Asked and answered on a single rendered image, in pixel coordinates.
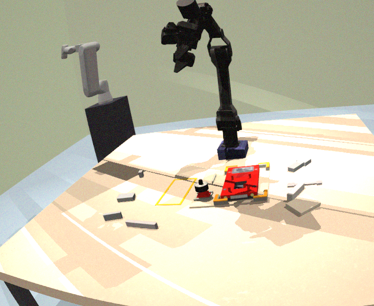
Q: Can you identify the red rectangular plate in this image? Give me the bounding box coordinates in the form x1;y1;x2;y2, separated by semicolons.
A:
220;165;260;201

